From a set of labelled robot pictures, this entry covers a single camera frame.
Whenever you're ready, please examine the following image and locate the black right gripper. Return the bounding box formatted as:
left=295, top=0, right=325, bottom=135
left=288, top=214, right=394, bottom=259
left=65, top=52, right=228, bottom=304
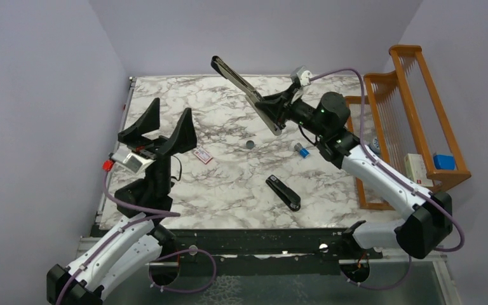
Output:
left=257, top=84, right=328, bottom=139

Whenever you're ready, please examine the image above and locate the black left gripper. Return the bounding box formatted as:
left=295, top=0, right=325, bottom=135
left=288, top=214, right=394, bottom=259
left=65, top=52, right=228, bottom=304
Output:
left=120, top=98, right=198, bottom=198

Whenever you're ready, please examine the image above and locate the red white staple box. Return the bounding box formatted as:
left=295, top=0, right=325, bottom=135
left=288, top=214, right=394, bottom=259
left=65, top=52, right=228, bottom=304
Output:
left=193, top=147, right=213, bottom=165

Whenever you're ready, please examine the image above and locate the long black silver stapler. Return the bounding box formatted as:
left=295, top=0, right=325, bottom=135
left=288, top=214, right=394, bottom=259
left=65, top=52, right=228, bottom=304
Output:
left=210, top=55, right=281, bottom=136

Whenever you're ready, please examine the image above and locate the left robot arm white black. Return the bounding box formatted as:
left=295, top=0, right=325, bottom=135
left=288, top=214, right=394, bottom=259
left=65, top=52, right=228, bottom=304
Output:
left=46, top=98, right=197, bottom=304

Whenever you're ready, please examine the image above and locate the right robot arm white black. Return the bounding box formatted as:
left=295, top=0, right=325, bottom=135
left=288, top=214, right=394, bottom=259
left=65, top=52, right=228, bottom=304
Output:
left=254, top=91, right=454, bottom=259

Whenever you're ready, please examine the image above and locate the small black stapler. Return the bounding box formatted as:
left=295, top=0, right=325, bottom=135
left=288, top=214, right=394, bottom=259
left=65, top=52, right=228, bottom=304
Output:
left=266, top=175, right=301, bottom=212

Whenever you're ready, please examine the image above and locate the grey round table hole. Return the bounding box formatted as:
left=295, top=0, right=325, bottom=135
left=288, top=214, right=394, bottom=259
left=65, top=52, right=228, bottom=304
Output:
left=245, top=140, right=255, bottom=149

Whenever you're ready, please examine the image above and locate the blue grey small cylinder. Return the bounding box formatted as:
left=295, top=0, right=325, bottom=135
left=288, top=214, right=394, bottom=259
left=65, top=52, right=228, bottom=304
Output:
left=294, top=143, right=309, bottom=159

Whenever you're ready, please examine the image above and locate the blue white bottle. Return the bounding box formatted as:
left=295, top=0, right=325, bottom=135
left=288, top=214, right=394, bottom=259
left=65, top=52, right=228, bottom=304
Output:
left=369, top=137, right=381, bottom=155

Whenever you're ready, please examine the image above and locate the wooden orange rack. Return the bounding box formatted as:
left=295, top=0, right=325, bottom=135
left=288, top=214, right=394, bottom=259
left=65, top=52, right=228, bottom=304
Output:
left=363, top=44, right=471, bottom=192

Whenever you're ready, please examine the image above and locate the blue small box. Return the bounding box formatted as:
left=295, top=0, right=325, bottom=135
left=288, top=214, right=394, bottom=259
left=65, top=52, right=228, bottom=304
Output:
left=433, top=153, right=456, bottom=170

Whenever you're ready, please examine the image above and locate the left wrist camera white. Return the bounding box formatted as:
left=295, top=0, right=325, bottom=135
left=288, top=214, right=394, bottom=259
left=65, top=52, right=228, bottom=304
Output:
left=109, top=150, right=153, bottom=174

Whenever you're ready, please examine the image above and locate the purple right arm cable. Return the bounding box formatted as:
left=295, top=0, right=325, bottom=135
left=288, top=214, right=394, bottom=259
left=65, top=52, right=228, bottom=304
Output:
left=309, top=68, right=466, bottom=291

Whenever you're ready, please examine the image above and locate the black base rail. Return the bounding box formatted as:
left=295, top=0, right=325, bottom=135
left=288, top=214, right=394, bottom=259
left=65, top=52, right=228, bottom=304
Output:
left=162, top=228, right=383, bottom=276

